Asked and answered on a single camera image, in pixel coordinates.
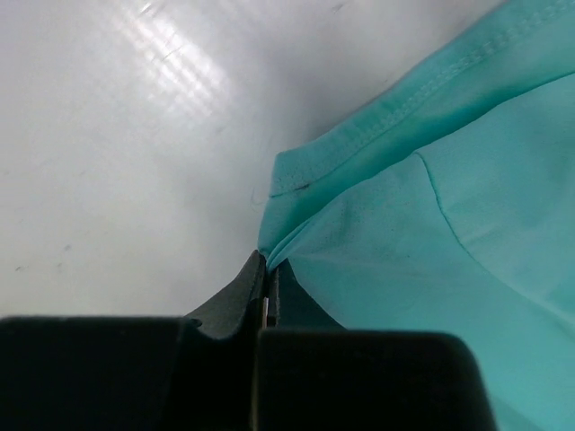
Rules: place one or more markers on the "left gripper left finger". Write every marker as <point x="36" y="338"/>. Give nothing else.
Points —
<point x="189" y="372"/>

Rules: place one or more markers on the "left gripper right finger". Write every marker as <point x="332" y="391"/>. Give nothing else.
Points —
<point x="313" y="374"/>

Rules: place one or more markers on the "teal t shirt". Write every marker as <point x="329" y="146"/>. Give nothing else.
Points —
<point x="448" y="204"/>

